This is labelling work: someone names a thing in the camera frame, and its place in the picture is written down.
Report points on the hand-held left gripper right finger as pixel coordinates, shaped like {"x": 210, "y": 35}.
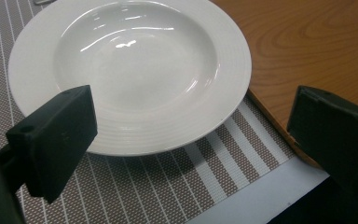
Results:
{"x": 335, "y": 140}

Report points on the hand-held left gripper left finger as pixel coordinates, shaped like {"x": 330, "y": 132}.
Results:
{"x": 54, "y": 140}

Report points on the white deep plate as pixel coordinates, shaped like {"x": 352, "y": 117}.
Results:
{"x": 136, "y": 71}

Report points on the brown striped woven placemat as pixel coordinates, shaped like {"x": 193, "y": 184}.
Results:
{"x": 143, "y": 186}

